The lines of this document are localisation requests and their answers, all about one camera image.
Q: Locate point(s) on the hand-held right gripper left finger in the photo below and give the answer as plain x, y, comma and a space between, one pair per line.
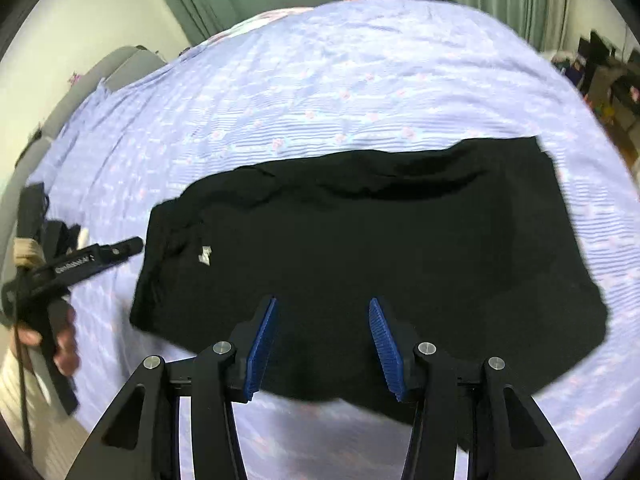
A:
262, 345

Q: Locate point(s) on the lilac striped pillow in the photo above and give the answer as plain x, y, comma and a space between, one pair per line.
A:
90, 110

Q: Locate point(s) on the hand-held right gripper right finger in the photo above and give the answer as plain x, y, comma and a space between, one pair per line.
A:
385, 345

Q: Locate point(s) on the grey padded headboard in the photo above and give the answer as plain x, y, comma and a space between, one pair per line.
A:
100, 75

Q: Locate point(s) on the lilac striped bed sheet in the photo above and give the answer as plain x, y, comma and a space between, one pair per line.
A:
300, 110

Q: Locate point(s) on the black pants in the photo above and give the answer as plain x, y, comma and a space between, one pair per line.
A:
350, 240

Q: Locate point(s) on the small purple toy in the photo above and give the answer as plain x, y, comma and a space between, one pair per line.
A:
76, 78

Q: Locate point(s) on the black chair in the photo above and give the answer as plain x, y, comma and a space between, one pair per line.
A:
600, 45

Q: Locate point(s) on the pale pink printed blanket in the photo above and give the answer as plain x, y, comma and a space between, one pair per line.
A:
270, 16

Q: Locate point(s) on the person's left hand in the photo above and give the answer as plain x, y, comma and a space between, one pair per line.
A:
67, 345

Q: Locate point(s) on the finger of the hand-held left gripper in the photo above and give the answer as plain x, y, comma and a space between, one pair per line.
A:
125, 247

